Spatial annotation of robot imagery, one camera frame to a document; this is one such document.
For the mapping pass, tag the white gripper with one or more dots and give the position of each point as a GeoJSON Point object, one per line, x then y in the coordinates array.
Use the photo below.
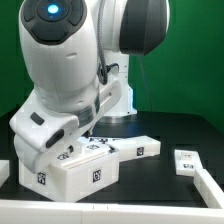
{"type": "Point", "coordinates": [41, 135]}

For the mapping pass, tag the white cabinet door panel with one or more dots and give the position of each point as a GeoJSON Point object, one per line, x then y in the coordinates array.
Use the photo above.
{"type": "Point", "coordinates": [76, 155]}

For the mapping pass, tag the white cabinet box body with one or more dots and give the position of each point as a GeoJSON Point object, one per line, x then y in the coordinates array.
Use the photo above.
{"type": "Point", "coordinates": [72, 179]}

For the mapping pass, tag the small white cabinet door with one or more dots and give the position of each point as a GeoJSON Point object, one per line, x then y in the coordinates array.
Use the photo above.
{"type": "Point", "coordinates": [186, 162]}

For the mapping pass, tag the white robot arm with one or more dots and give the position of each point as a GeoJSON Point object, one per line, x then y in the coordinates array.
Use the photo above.
{"type": "Point", "coordinates": [64, 44]}

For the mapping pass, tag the white cabinet top block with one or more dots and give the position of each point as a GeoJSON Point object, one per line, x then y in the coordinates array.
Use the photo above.
{"type": "Point", "coordinates": [136, 147]}

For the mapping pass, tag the white paper with markers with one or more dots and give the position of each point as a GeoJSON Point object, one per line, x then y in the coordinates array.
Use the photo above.
{"type": "Point", "coordinates": [95, 142]}

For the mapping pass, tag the white left border rail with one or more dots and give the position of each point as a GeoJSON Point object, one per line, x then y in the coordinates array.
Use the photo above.
{"type": "Point", "coordinates": [4, 171]}

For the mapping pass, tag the white border rail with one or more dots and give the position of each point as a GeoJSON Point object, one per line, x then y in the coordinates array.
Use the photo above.
{"type": "Point", "coordinates": [209, 190]}
{"type": "Point", "coordinates": [4, 171]}
{"type": "Point", "coordinates": [31, 212]}

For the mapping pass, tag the white front border rail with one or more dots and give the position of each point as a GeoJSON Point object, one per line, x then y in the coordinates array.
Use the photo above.
{"type": "Point", "coordinates": [31, 212]}

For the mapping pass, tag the white right border rail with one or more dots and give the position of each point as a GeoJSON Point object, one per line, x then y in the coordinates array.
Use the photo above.
{"type": "Point", "coordinates": [209, 190]}

